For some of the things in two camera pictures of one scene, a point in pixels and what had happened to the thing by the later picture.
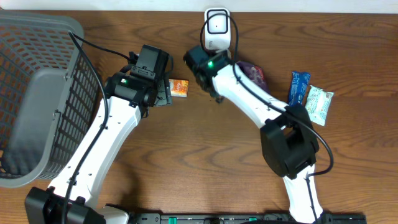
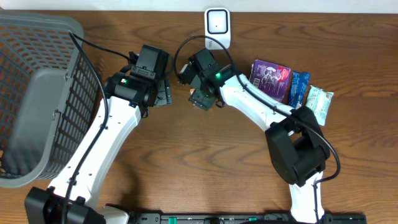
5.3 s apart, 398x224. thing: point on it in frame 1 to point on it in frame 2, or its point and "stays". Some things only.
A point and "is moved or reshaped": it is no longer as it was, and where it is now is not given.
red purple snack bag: [255, 73] is moved or reshaped
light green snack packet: [318, 104] stays
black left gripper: [165, 94] stays
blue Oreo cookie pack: [299, 84] stays
